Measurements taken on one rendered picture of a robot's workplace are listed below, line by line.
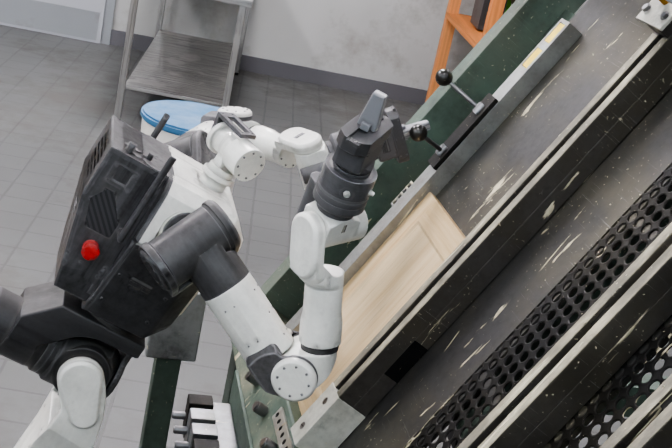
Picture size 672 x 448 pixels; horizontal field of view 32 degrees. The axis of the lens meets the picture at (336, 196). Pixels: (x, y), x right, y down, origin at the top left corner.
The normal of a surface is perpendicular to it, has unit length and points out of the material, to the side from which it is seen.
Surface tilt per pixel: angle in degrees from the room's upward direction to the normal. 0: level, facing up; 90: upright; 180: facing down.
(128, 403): 0
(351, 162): 100
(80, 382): 90
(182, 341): 90
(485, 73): 90
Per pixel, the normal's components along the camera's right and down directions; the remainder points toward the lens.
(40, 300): -0.18, -0.91
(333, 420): 0.18, 0.34
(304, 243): -0.73, 0.15
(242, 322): -0.16, 0.28
